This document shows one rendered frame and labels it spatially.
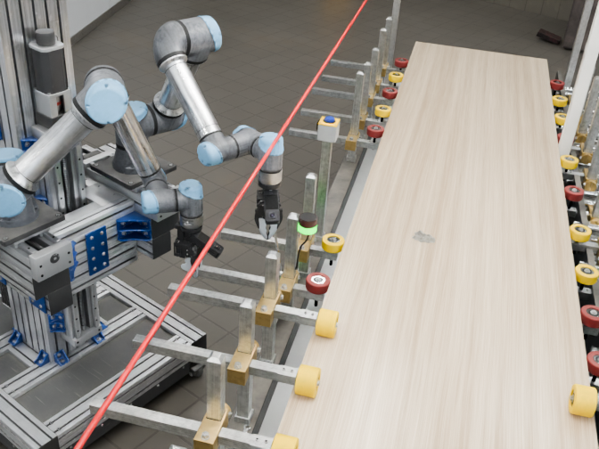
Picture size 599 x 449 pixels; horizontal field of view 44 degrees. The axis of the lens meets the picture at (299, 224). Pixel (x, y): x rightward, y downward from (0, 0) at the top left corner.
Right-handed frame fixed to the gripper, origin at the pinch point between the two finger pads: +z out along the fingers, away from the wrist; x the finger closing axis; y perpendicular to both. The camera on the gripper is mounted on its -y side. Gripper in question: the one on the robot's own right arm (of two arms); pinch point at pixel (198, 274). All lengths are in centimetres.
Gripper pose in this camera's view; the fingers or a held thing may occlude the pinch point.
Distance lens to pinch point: 254.6
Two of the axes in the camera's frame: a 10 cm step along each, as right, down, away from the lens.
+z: -0.6, 8.4, 5.3
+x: -2.4, 5.1, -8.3
